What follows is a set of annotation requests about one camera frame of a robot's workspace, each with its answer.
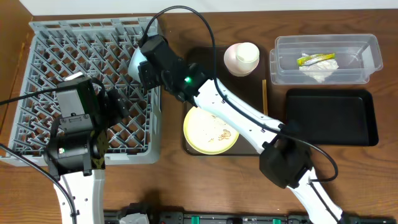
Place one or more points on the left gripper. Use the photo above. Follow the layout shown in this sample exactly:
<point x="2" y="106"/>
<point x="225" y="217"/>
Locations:
<point x="115" y="104"/>

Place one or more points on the light blue bowl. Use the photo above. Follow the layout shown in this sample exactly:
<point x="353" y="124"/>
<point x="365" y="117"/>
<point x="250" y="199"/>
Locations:
<point x="134" y="64"/>

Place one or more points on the pink bowl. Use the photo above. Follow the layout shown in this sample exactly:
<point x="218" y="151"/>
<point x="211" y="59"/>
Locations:
<point x="236" y="67"/>

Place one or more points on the white cup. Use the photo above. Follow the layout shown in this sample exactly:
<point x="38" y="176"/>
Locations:
<point x="247" y="52"/>

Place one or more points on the green yellow snack wrapper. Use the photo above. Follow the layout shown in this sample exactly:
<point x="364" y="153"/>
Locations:
<point x="315" y="58"/>

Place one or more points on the white napkin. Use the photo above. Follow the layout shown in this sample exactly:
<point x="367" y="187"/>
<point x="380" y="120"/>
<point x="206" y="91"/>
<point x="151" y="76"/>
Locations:
<point x="320" y="70"/>

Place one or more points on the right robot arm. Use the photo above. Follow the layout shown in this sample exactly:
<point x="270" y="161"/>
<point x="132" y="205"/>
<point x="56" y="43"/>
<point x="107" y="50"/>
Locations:
<point x="283" y="158"/>

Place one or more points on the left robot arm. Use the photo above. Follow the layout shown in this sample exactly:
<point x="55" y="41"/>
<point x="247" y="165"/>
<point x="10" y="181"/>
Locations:
<point x="77" y="146"/>

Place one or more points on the grey dishwasher rack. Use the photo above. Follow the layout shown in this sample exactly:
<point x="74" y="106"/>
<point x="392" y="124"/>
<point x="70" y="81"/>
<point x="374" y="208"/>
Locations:
<point x="99" y="48"/>

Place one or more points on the yellow plate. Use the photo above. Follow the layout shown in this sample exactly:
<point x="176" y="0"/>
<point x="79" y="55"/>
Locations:
<point x="207" y="133"/>

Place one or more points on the brown serving tray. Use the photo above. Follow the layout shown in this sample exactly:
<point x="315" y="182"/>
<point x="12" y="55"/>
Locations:
<point x="248" y="88"/>

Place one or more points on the clear plastic bin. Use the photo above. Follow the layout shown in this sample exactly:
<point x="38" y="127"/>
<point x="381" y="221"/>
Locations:
<point x="358" y="57"/>

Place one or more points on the black tray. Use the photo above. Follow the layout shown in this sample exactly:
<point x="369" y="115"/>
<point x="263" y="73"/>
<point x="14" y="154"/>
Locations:
<point x="333" y="117"/>

